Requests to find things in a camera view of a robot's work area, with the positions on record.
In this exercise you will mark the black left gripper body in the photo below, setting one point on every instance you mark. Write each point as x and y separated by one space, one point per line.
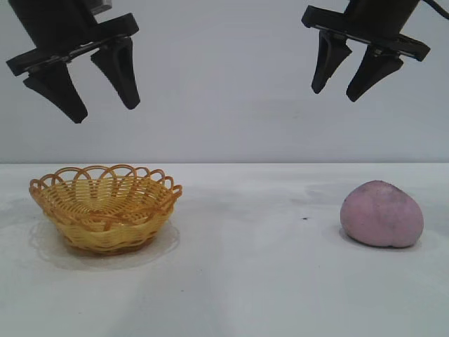
59 28

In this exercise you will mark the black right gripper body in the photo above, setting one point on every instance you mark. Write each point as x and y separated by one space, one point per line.
379 17

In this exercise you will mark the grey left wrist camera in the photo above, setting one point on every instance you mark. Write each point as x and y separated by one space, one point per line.
101 6

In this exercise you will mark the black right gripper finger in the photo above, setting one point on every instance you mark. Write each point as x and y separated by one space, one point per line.
328 56
373 68

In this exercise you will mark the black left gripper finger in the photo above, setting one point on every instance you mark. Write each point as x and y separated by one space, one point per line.
63 91
121 70

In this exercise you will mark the yellow woven plastic basket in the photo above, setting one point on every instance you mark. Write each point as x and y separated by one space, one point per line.
105 235

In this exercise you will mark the pink toy peach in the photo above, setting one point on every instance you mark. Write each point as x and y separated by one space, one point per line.
382 214

